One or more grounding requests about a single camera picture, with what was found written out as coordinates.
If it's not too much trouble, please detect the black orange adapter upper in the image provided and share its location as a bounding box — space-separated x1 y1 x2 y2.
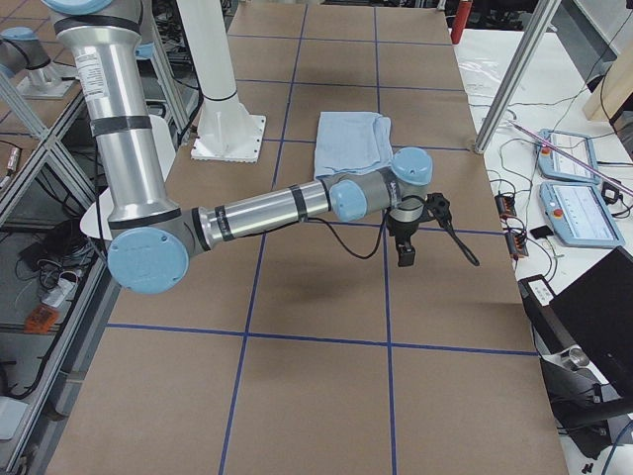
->
495 194 517 219

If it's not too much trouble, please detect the aluminium frame post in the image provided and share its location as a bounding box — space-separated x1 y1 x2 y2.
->
473 0 562 154

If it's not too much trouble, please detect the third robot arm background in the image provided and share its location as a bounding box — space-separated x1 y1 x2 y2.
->
1 27 78 99

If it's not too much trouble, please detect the black orange adapter lower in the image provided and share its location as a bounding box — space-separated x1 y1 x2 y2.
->
504 230 529 260

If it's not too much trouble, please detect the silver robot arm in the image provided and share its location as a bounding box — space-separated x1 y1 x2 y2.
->
48 1 435 294

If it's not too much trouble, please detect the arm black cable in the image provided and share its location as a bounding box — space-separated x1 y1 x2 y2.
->
304 195 481 268

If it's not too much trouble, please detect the red bottle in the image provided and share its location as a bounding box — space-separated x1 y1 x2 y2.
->
451 0 472 46

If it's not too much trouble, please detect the upper blue teach pendant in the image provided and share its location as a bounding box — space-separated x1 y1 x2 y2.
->
536 129 600 184

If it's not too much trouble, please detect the black orange adapter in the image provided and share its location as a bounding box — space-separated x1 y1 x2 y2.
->
504 230 529 260
495 194 517 219

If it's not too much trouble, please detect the black laptop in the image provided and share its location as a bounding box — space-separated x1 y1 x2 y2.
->
518 246 632 397

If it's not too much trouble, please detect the blue teach pendant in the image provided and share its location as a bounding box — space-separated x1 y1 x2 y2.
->
539 181 625 248
536 129 600 184

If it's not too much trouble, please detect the purple rod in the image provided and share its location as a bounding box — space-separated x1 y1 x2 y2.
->
507 118 633 195

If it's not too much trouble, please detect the lower blue teach pendant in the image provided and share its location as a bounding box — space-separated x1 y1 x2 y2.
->
539 181 625 248

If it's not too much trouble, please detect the orange box under table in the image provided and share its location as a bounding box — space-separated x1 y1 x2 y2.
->
24 305 58 334

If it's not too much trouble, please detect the white plastic chair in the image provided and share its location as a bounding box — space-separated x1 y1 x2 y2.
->
80 115 179 240

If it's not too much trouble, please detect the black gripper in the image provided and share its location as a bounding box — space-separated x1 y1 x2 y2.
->
387 217 419 267

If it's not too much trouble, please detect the light blue button shirt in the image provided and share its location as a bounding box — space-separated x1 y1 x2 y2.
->
314 112 393 178

